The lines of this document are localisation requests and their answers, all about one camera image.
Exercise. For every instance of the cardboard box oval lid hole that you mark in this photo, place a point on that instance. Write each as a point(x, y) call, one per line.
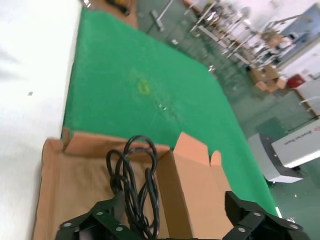
point(75, 175)

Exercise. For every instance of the grey metal stand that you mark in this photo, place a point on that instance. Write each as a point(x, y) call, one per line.
point(157, 20)

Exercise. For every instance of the blue partition board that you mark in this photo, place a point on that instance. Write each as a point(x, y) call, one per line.
point(310, 27)

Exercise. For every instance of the red box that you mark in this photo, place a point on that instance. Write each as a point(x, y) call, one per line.
point(296, 81)

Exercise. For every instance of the metal frame workbench row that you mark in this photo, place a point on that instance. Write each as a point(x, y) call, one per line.
point(225, 30)

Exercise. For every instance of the white machine with red text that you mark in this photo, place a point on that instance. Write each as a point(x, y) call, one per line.
point(295, 150)

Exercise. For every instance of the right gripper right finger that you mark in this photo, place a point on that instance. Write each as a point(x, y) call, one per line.
point(255, 220)

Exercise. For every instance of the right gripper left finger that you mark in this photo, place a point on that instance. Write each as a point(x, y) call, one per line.
point(100, 220)

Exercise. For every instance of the metal cloth clip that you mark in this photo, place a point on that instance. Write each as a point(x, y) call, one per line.
point(211, 68)

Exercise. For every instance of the white side table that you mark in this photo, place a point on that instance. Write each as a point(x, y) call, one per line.
point(311, 92)

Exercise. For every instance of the brown cardboard carton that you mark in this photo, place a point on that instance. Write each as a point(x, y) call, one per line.
point(271, 85)
point(265, 73)

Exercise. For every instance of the green table cloth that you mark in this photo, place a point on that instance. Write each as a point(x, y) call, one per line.
point(125, 62)

